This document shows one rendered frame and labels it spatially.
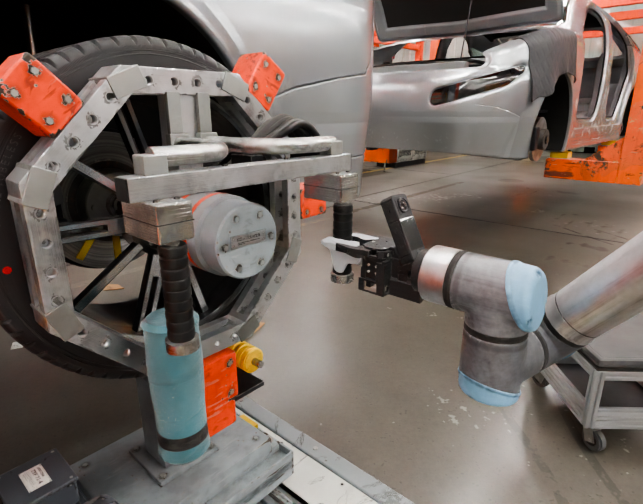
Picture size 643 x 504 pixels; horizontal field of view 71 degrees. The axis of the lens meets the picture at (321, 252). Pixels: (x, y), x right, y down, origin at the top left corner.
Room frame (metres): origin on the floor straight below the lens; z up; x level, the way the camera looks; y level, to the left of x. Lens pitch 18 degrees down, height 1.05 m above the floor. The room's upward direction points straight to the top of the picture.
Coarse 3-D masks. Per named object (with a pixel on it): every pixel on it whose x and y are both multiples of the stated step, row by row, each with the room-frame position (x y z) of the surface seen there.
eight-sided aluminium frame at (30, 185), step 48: (96, 96) 0.69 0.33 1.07; (240, 96) 0.88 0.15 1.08; (48, 144) 0.64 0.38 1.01; (48, 192) 0.62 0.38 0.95; (288, 192) 0.97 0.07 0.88; (48, 240) 0.63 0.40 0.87; (288, 240) 0.97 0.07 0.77; (48, 288) 0.61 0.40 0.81; (96, 336) 0.65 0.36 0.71; (240, 336) 0.86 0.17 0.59
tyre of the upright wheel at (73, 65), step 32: (64, 64) 0.74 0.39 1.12; (96, 64) 0.77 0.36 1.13; (128, 64) 0.81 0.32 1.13; (160, 64) 0.86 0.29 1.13; (192, 64) 0.91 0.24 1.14; (0, 128) 0.66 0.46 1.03; (0, 160) 0.66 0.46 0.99; (0, 192) 0.65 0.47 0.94; (0, 224) 0.64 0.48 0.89; (0, 256) 0.64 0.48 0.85; (0, 288) 0.63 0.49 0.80; (0, 320) 0.64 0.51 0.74; (32, 320) 0.66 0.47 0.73; (32, 352) 0.66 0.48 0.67; (64, 352) 0.68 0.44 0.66
